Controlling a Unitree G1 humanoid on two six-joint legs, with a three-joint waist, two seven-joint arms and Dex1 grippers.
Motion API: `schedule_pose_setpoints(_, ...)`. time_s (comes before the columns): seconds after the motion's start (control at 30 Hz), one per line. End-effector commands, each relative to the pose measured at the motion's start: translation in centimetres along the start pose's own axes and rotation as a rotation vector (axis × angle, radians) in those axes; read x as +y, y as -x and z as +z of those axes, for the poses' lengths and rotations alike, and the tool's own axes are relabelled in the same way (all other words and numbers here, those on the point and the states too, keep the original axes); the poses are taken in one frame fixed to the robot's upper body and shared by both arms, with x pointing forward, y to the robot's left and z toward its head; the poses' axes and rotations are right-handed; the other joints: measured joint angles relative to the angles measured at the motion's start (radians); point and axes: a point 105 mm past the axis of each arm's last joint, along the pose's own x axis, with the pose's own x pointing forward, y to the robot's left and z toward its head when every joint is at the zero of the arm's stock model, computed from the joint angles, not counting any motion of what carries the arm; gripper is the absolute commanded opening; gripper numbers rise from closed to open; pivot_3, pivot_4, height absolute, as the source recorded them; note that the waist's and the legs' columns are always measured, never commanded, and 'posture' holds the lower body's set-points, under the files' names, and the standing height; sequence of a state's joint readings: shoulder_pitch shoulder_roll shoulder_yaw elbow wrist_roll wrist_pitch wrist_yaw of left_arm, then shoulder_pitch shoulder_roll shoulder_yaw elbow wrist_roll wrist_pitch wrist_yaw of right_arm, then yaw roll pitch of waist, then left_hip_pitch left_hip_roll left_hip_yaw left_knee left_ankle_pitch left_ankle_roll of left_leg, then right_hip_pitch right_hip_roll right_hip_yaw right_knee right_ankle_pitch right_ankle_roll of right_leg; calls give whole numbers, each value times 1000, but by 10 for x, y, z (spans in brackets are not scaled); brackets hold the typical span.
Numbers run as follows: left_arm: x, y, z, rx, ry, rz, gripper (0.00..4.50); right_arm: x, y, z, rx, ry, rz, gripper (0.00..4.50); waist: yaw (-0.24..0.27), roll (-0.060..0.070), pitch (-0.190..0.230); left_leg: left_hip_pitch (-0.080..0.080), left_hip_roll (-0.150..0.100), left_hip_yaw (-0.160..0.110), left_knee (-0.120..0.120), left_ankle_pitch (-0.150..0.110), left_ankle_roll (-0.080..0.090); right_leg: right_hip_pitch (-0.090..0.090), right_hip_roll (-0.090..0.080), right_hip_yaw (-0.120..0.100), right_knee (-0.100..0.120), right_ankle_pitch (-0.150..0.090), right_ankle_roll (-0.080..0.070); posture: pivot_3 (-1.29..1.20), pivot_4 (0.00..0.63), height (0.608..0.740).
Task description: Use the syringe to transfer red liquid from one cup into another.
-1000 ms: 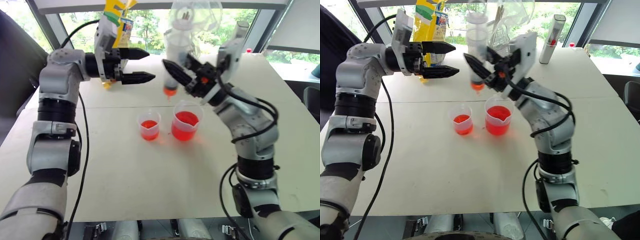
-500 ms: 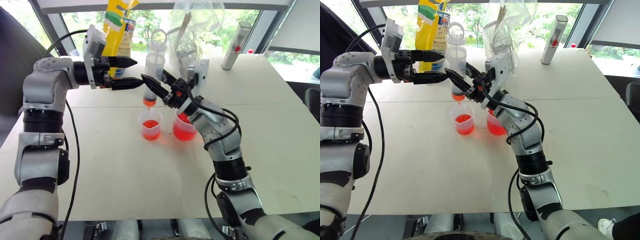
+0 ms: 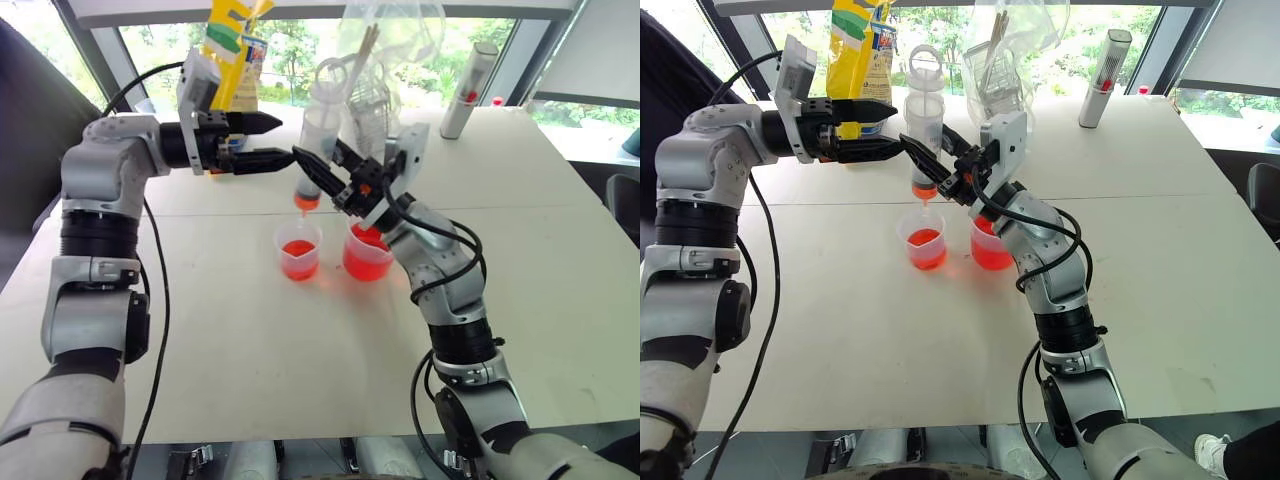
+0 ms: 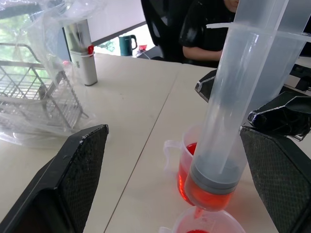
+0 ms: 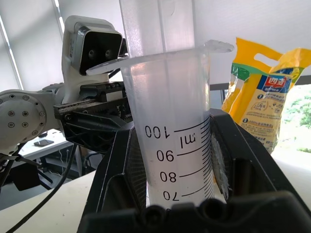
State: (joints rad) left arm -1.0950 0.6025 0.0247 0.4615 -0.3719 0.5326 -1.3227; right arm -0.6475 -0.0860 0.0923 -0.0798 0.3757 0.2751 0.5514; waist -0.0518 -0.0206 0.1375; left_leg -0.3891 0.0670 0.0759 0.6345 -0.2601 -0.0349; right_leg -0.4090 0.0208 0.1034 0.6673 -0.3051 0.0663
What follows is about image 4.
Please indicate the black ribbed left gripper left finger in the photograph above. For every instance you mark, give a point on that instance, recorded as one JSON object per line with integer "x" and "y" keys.
{"x": 73, "y": 174}

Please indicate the person in black shirt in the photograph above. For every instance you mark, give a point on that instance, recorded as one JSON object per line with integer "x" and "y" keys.
{"x": 204, "y": 31}

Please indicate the black office chair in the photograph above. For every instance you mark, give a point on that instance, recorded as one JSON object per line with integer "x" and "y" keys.
{"x": 162, "y": 24}

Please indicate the clear plastic bag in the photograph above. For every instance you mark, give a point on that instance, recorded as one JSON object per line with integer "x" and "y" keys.
{"x": 48, "y": 36}

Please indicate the small red object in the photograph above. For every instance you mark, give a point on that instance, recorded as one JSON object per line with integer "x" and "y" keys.
{"x": 143, "y": 47}

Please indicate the clear measuring cup with red liquid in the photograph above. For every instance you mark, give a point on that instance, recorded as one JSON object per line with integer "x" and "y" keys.
{"x": 213, "y": 222}
{"x": 185, "y": 165}

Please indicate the teal mug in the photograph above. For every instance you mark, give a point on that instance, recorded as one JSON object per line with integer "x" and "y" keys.
{"x": 126, "y": 46}

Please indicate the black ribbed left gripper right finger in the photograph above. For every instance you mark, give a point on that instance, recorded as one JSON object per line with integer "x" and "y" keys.
{"x": 279, "y": 174}

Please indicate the silver and white cylindrical container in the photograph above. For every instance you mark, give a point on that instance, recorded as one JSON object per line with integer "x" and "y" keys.
{"x": 83, "y": 65}

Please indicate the finger of the glossy black right gripper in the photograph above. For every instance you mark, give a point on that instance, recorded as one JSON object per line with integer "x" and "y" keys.
{"x": 284, "y": 119}
{"x": 206, "y": 86}

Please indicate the large translucent plastic syringe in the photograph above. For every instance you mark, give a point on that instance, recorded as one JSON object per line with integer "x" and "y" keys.
{"x": 233, "y": 102}

